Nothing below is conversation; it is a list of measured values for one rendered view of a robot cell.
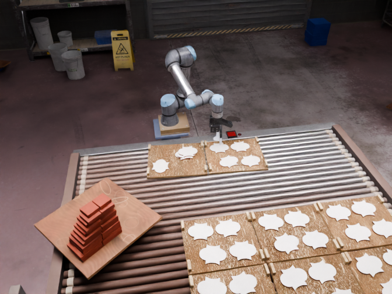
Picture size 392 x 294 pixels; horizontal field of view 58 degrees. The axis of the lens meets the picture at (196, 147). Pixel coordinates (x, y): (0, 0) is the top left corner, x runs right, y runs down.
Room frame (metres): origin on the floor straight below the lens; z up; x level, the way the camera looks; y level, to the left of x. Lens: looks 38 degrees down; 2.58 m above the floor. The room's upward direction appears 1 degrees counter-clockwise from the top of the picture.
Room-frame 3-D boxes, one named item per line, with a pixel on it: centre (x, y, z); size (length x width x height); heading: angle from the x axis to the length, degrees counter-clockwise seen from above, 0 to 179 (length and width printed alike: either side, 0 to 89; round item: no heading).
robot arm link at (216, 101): (2.07, -0.15, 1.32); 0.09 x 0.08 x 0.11; 29
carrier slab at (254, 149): (1.99, -0.28, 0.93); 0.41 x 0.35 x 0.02; 95
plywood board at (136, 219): (1.31, 0.55, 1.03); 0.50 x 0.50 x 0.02; 48
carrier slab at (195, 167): (1.95, 0.14, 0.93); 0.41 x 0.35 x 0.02; 94
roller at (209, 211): (1.51, -0.21, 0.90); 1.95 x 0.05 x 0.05; 98
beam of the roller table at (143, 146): (2.22, -0.11, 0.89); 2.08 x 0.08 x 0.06; 98
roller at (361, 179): (1.60, -0.20, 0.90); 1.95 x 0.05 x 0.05; 98
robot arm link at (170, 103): (2.46, 0.21, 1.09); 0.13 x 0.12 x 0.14; 119
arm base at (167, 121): (2.46, 0.21, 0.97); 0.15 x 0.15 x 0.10
